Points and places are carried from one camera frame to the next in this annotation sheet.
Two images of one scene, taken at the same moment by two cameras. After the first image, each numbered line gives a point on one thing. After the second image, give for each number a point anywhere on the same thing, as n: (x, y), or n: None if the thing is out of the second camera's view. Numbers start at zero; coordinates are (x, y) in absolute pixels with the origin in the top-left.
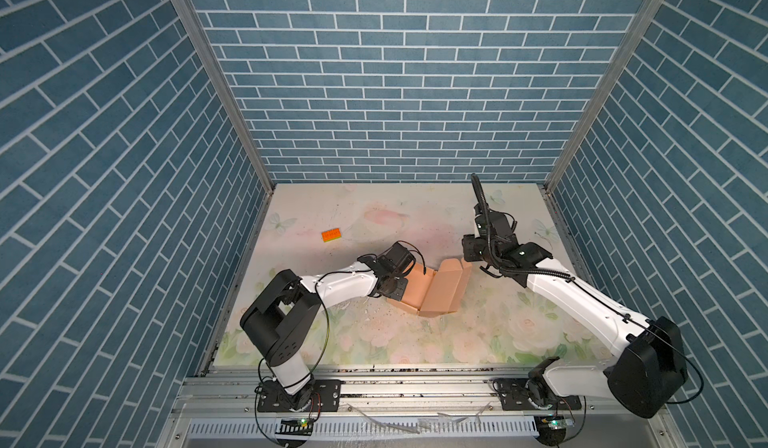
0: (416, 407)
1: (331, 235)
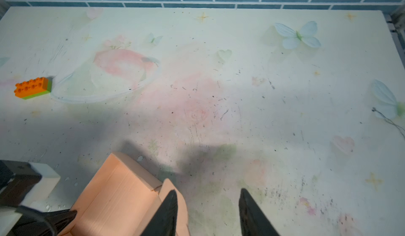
0: None
1: (33, 88)
